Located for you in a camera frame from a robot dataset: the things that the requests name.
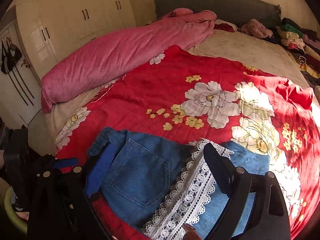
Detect dark grey headboard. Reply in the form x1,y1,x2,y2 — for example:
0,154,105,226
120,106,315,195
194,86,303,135
154,0,281,29

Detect cream wardrobe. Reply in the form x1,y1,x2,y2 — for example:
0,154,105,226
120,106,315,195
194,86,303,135
14,0,136,78

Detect blue denim lace-trimmed pants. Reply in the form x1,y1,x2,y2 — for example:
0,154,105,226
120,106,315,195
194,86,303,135
87,127,270,239

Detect pink rolled quilt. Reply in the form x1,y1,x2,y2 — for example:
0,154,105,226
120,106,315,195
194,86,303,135
41,8,217,113

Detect beige bed sheet mattress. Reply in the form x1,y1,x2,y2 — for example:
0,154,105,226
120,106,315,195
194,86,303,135
45,30,309,141

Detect white door with bags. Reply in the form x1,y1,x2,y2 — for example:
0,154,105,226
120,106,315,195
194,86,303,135
1,20,41,128

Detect pink fuzzy garment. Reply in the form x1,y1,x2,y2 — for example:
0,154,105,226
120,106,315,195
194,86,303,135
240,19,273,39

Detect red floral blanket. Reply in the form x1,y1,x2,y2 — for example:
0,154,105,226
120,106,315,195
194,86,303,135
56,46,319,239

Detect pile of folded clothes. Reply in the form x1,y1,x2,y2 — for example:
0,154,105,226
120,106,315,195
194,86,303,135
276,18,319,86

